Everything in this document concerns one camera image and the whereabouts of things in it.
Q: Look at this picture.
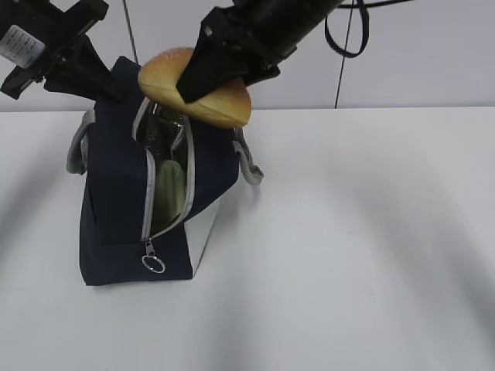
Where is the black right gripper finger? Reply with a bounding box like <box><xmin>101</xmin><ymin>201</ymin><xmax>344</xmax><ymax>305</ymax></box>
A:
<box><xmin>176</xmin><ymin>46</ymin><xmax>244</xmax><ymax>103</ymax></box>

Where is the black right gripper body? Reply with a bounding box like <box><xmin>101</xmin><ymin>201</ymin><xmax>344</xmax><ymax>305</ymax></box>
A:
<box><xmin>195</xmin><ymin>1</ymin><xmax>336</xmax><ymax>86</ymax></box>

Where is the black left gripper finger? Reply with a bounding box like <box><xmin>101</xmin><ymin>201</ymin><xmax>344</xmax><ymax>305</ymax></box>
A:
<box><xmin>43</xmin><ymin>36</ymin><xmax>127</xmax><ymax>103</ymax></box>

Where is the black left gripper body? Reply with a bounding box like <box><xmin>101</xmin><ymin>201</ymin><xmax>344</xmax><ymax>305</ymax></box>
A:
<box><xmin>1</xmin><ymin>1</ymin><xmax>108</xmax><ymax>100</ymax></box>

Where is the brown bread roll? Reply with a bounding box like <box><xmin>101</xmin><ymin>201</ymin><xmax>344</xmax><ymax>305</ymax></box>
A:
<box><xmin>138</xmin><ymin>47</ymin><xmax>252</xmax><ymax>128</ymax></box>

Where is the navy blue lunch bag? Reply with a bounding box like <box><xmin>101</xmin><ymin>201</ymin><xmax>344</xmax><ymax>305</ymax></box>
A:
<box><xmin>67</xmin><ymin>57</ymin><xmax>264</xmax><ymax>286</ymax></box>

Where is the green lidded glass container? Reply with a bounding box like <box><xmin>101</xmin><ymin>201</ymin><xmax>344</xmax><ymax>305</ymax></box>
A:
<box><xmin>151</xmin><ymin>160</ymin><xmax>186</xmax><ymax>234</ymax></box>

